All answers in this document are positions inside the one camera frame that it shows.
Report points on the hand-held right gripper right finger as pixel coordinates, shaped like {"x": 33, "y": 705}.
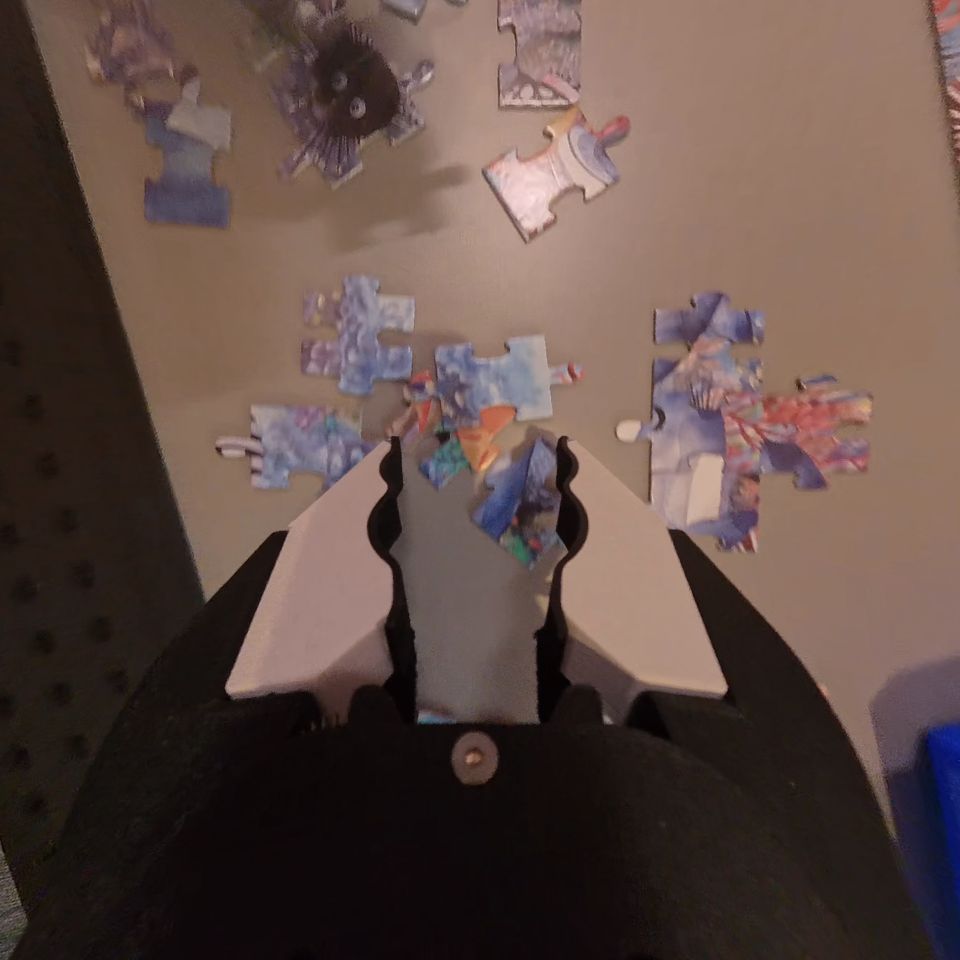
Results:
{"x": 637, "y": 600}

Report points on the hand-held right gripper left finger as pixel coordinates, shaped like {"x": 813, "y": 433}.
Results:
{"x": 315, "y": 600}

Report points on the blue and green puzzle piece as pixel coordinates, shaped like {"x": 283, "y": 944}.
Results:
{"x": 517, "y": 495}

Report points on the joined blue coral puzzle section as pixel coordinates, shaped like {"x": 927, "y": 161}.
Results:
{"x": 697, "y": 450}

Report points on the orange coral puzzle piece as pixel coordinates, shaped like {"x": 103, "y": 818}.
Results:
{"x": 476, "y": 442}

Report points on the jigsaw puzzle pieces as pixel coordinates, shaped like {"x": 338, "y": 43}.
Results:
{"x": 360, "y": 337}

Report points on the orange jar puzzle piece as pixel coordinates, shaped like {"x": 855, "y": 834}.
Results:
{"x": 547, "y": 180}

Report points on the black sea urchin puzzle piece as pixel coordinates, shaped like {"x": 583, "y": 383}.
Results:
{"x": 352, "y": 131}

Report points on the urchin and green puzzle piece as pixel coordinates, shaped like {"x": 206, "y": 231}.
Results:
{"x": 330, "y": 56}

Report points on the black perforated padded panel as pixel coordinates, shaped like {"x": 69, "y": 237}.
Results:
{"x": 60, "y": 450}

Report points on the blue plastic bin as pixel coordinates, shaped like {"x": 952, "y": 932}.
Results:
{"x": 945, "y": 787}

